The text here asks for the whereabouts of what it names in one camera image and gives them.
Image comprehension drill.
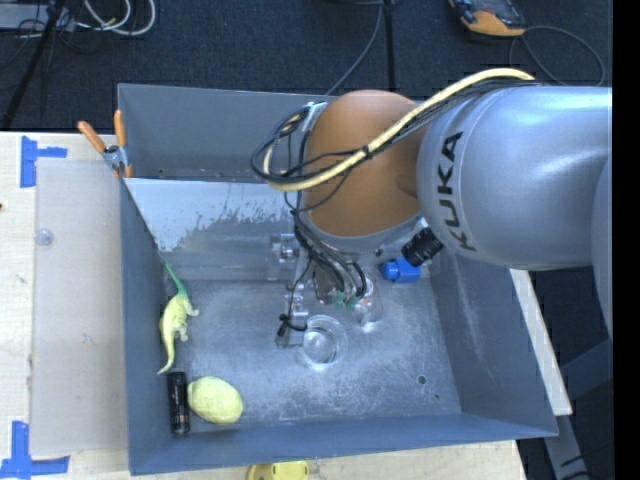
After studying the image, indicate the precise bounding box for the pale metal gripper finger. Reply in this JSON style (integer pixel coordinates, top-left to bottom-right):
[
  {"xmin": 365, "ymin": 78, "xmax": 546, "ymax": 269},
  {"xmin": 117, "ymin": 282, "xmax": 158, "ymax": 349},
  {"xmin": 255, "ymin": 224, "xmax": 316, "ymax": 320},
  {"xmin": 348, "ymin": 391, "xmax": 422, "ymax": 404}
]
[
  {"xmin": 275, "ymin": 283, "xmax": 309, "ymax": 350},
  {"xmin": 267, "ymin": 232, "xmax": 302, "ymax": 282}
]

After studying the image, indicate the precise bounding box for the clear glass bowl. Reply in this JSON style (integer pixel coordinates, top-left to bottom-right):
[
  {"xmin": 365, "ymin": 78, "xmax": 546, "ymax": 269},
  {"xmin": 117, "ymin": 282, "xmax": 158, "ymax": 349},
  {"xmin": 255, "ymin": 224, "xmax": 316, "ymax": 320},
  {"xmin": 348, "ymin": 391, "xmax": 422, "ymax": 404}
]
[{"xmin": 298, "ymin": 313, "xmax": 350, "ymax": 368}]

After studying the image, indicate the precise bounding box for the clear bottle with blue cap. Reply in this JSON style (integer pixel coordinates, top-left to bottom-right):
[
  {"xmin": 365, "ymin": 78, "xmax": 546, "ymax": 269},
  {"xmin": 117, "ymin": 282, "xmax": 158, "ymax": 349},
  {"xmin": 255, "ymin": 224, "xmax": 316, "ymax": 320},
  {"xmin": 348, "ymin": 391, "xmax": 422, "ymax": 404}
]
[{"xmin": 355, "ymin": 256, "xmax": 423, "ymax": 333}]

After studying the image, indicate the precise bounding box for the grey metal bin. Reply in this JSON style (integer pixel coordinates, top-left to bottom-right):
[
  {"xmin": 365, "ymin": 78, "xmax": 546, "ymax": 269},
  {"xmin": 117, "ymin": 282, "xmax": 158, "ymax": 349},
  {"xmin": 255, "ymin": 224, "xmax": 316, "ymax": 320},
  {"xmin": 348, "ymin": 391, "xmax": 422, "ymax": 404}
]
[{"xmin": 115, "ymin": 82, "xmax": 560, "ymax": 477}]

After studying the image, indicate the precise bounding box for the yellow-green toy dinosaur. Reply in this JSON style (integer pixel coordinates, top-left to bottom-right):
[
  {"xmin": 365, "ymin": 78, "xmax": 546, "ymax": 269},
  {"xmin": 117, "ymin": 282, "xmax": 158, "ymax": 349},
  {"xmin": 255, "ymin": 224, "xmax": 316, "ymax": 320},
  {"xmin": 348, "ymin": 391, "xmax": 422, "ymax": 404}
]
[{"xmin": 156, "ymin": 261, "xmax": 201, "ymax": 376}]

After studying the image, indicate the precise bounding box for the yellow-green toy lemon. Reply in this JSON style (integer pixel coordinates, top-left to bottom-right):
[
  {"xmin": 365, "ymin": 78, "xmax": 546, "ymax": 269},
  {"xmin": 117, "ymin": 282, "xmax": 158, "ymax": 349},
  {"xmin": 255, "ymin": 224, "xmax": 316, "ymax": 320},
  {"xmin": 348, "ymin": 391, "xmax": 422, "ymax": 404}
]
[{"xmin": 186, "ymin": 375, "xmax": 245, "ymax": 426}]

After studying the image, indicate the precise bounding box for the black cylindrical battery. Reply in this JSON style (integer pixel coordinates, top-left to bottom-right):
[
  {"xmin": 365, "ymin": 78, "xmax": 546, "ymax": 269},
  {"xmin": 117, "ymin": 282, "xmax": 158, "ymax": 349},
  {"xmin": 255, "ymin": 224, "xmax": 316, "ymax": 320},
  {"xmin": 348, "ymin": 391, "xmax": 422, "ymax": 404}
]
[{"xmin": 166, "ymin": 370, "xmax": 192, "ymax": 437}]

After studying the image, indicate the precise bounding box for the pale wood flat board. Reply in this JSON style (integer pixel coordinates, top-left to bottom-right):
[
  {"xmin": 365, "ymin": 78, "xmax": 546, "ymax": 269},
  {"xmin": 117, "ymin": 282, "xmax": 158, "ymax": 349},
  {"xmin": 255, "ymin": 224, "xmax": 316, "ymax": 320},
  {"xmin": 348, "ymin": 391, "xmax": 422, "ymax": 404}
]
[{"xmin": 28, "ymin": 159, "xmax": 131, "ymax": 462}]

